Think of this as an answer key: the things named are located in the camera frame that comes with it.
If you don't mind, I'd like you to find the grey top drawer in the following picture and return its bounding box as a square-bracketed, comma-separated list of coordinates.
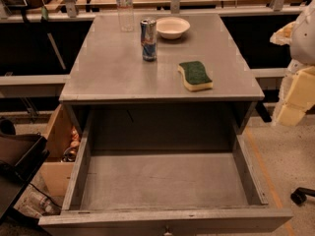
[39, 107, 291, 236]

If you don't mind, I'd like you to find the grey drawer cabinet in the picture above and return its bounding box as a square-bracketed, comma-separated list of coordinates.
[60, 15, 264, 150]

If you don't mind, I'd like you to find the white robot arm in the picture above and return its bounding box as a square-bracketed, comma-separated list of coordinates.
[270, 0, 315, 126]

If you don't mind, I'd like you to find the clear plastic water bottle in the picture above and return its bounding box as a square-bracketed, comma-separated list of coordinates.
[116, 0, 134, 32]

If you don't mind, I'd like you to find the green yellow sponge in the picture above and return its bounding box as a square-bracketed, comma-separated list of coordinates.
[177, 61, 213, 91]

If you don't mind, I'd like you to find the black tray cart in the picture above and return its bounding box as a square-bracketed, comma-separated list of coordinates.
[0, 118, 49, 220]

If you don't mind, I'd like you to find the blue silver energy drink can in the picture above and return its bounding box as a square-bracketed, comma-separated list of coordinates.
[140, 18, 157, 61]

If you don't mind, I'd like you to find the white bowl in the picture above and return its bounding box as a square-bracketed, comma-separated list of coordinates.
[157, 17, 190, 39]

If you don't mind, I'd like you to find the plastic bottle on floor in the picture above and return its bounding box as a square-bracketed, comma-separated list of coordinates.
[29, 192, 56, 214]

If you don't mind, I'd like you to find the wooden box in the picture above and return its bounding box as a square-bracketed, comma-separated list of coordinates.
[40, 104, 81, 197]

